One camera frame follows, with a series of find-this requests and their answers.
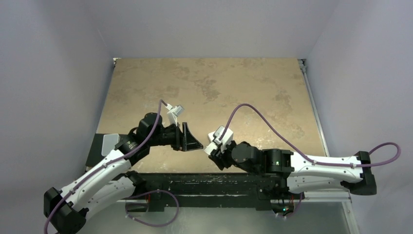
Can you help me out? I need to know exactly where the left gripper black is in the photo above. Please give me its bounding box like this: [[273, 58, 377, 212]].
[[148, 122, 202, 151]]

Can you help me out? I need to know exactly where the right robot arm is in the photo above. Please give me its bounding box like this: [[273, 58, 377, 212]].
[[204, 141, 377, 198]]

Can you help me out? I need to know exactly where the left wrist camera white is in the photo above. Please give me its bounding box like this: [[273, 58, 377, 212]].
[[166, 103, 185, 126]]

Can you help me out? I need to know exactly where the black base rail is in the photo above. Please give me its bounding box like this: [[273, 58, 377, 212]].
[[114, 172, 305, 212]]

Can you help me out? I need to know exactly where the red white remote control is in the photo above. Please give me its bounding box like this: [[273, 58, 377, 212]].
[[204, 142, 221, 156]]

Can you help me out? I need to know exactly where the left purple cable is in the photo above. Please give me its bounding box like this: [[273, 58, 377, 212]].
[[43, 99, 171, 234]]

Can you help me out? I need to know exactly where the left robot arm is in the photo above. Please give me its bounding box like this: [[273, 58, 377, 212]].
[[43, 113, 203, 234]]

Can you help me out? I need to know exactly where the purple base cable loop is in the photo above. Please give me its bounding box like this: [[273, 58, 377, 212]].
[[125, 189, 180, 227]]

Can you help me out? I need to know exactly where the white plastic box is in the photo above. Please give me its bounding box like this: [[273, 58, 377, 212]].
[[101, 134, 120, 156]]

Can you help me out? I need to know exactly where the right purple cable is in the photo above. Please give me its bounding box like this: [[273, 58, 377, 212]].
[[219, 103, 402, 168]]

